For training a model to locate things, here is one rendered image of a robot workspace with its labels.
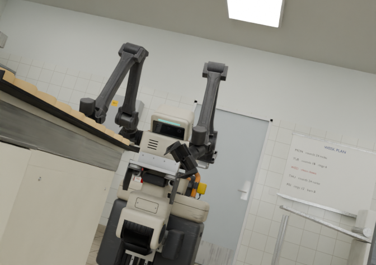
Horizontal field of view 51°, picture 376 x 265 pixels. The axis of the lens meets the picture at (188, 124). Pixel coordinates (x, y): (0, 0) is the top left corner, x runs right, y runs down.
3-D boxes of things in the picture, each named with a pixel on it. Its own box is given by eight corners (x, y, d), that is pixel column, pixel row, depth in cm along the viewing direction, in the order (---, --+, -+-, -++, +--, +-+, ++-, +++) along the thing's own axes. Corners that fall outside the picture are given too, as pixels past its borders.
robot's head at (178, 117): (158, 123, 227) (160, 100, 219) (193, 132, 223) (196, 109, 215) (149, 136, 215) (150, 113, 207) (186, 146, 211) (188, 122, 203)
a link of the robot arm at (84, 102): (105, 122, 178) (89, 116, 181) (108, 98, 174) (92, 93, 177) (89, 130, 168) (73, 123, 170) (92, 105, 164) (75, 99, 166)
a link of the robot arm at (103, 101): (146, 53, 193) (126, 47, 196) (143, 46, 188) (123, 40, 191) (103, 128, 178) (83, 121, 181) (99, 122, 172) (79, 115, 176)
